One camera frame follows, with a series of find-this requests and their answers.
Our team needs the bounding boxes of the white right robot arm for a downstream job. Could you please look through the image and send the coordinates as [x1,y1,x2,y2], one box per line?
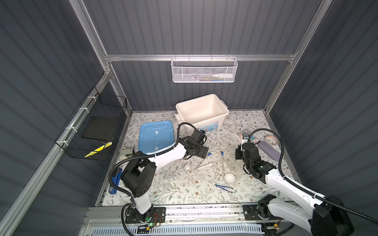
[235,142,354,236]

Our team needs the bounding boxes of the small white porcelain dish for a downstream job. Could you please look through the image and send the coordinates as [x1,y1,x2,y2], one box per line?
[184,164,192,172]

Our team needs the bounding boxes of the clear test tube rack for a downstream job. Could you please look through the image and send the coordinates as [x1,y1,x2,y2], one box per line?
[224,158,235,173]

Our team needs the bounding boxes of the highlighter marker pack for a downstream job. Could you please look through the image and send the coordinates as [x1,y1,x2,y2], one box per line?
[241,132,260,144]

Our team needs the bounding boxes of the clear tape roll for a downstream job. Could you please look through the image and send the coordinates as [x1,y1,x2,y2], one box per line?
[264,135,279,146]

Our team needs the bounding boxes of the white plastic storage box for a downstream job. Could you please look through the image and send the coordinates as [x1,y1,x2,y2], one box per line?
[176,94,229,132]

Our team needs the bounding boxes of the blue plastic box lid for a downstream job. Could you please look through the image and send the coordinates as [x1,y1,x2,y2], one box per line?
[138,121,175,154]

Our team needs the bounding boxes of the black wire wall basket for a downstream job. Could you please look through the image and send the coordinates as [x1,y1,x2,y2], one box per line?
[55,88,128,161]

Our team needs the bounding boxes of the white wire wall basket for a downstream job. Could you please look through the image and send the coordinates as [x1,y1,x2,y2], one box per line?
[170,57,238,83]

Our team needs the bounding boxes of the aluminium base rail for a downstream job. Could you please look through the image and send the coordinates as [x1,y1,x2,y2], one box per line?
[85,203,322,228]

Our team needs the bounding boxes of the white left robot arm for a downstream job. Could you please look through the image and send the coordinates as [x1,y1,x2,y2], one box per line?
[121,129,209,215]

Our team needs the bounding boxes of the white pestle rod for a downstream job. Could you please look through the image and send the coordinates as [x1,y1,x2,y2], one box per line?
[198,163,213,170]

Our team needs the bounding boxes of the small glass beaker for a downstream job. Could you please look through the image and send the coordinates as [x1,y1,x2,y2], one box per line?
[165,171,174,182]

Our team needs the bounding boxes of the blue capped test tube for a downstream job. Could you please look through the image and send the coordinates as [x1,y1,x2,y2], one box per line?
[195,152,212,170]
[220,151,225,176]

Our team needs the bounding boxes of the blue tweezers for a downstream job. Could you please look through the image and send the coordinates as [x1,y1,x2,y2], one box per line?
[214,184,234,193]

